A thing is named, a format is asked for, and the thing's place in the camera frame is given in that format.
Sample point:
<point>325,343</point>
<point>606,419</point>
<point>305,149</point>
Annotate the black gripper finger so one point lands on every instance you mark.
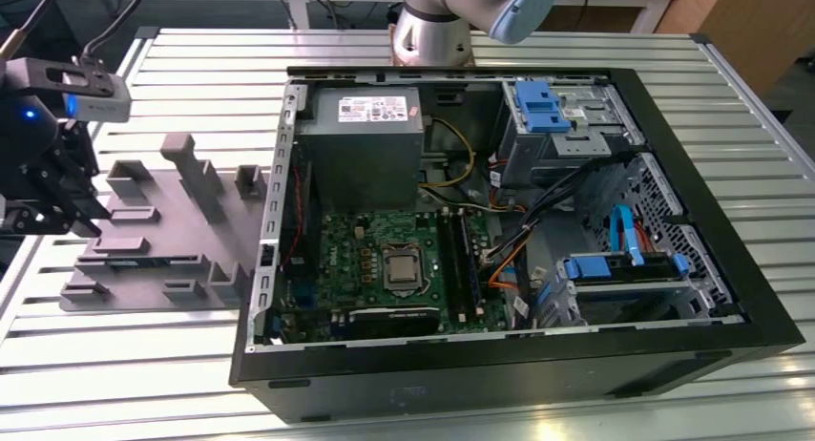
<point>33,219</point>
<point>74,164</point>

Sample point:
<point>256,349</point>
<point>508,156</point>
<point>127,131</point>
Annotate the green RAM stick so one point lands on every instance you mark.
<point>134,261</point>

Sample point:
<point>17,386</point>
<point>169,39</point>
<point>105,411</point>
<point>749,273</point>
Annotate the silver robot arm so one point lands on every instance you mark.
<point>428,35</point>

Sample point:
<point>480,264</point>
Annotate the black RAM slot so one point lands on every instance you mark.
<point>452,269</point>

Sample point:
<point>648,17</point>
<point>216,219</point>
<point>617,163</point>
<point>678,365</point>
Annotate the grey parts rack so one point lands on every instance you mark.
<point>173,231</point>

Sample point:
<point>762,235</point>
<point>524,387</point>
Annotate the grey power supply unit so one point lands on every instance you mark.
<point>357,164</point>

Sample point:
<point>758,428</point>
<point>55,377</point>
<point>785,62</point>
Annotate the blue expansion slot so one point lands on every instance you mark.
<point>305,298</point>

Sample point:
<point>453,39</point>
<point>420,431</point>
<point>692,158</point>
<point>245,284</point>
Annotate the green motherboard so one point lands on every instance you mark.
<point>345,255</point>

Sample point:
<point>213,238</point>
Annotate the silver CPU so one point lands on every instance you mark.
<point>404,271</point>

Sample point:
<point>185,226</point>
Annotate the CPU socket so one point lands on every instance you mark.
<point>402,294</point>

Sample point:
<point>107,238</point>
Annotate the black graphics card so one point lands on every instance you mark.
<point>396,322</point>

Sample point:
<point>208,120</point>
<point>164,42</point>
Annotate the black PC case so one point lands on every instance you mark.
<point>446,384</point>

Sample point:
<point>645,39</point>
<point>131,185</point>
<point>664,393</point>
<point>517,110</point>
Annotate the blue plastic drive latch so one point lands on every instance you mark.
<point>538,95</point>
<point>548,122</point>

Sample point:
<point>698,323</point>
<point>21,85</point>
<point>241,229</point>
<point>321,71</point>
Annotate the silver drive cage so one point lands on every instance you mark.
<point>573,147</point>

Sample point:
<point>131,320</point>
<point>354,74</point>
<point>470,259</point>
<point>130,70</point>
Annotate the hard disk in blue carrier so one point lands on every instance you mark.
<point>589,267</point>

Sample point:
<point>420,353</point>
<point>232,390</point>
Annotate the silver disk bay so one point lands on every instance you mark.
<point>704,288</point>

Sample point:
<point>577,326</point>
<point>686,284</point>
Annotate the wooden cabinet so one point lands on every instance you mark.
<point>752,21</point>

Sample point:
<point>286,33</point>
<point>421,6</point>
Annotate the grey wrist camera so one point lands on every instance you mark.
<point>99,108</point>

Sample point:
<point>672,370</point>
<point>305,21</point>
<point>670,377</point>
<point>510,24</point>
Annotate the white frame desk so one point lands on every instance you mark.
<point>656,11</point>

